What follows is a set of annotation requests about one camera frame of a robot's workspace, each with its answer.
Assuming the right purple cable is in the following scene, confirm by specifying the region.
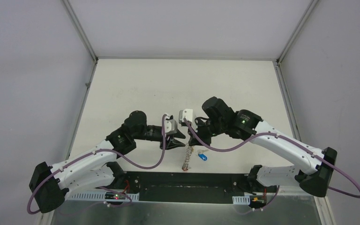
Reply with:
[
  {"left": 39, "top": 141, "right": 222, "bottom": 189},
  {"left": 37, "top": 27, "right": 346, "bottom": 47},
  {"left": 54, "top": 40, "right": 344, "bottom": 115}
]
[{"left": 183, "top": 117, "right": 360, "bottom": 215}]

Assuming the aluminium frame rail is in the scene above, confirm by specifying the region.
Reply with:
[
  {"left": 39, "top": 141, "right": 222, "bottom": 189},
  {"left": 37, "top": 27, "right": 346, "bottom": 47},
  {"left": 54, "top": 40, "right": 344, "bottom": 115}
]
[{"left": 47, "top": 169, "right": 328, "bottom": 197}]

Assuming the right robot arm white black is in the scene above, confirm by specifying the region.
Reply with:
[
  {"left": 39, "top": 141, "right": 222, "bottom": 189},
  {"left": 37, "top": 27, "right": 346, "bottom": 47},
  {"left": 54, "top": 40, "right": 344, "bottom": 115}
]
[{"left": 179, "top": 97, "right": 338, "bottom": 197}]

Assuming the purple cable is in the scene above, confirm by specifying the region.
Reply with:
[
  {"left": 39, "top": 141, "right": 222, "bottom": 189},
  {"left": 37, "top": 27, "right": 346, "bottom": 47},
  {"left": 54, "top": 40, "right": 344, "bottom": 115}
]
[
  {"left": 183, "top": 117, "right": 360, "bottom": 215},
  {"left": 27, "top": 114, "right": 171, "bottom": 216}
]

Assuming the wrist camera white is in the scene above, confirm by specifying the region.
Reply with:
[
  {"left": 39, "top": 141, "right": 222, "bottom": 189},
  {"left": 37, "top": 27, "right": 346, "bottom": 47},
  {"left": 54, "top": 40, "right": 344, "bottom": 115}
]
[
  {"left": 178, "top": 108, "right": 196, "bottom": 127},
  {"left": 162, "top": 114, "right": 178, "bottom": 135}
]

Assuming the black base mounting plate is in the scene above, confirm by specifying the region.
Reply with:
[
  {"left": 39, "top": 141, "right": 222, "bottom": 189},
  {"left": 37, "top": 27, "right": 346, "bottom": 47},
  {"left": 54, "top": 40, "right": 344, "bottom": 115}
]
[{"left": 94, "top": 171, "right": 278, "bottom": 205}]

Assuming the blue key tag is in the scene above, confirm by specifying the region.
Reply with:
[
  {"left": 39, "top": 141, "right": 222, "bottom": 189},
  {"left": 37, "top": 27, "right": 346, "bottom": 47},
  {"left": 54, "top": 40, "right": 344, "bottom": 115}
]
[{"left": 198, "top": 154, "right": 208, "bottom": 161}]

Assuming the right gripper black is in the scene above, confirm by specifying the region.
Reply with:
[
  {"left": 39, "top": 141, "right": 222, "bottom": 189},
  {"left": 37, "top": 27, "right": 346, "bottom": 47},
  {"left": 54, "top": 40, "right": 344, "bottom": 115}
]
[{"left": 187, "top": 117, "right": 225, "bottom": 148}]

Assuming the metal disc with key rings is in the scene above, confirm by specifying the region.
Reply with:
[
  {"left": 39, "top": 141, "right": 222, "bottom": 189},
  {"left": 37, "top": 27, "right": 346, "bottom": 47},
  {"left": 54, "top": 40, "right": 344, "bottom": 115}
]
[{"left": 181, "top": 145, "right": 195, "bottom": 172}]

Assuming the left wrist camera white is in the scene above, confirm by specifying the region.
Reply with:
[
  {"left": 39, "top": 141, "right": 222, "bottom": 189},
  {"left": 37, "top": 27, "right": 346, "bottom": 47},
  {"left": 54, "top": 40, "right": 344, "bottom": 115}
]
[{"left": 162, "top": 114, "right": 178, "bottom": 135}]

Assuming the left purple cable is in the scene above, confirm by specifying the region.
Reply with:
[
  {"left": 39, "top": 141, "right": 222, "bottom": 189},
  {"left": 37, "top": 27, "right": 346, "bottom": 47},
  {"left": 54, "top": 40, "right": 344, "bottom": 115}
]
[{"left": 27, "top": 114, "right": 171, "bottom": 216}]

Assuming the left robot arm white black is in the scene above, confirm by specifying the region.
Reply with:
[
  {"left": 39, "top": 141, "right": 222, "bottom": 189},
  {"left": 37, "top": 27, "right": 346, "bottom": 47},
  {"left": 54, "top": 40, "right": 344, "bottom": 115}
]
[{"left": 27, "top": 110, "right": 187, "bottom": 214}]

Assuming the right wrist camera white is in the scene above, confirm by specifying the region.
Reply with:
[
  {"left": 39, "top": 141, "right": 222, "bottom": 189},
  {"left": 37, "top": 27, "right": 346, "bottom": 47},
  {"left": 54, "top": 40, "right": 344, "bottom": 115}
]
[{"left": 178, "top": 108, "right": 196, "bottom": 127}]

